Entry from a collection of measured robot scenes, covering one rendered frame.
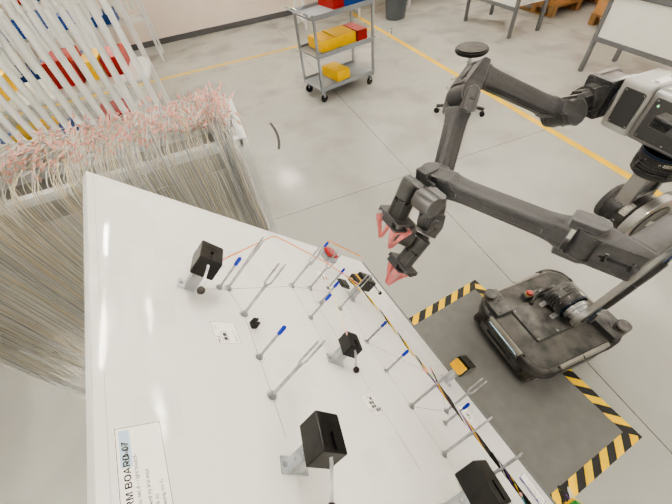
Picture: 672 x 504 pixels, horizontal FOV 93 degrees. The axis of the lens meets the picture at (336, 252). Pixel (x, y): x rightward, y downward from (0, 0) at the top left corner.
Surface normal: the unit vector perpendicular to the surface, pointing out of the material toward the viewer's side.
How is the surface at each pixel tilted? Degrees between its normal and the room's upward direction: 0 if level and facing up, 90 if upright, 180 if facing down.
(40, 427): 0
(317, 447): 43
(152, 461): 50
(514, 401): 0
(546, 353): 0
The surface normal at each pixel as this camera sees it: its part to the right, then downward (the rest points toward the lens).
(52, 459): -0.10, -0.64
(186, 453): 0.61, -0.73
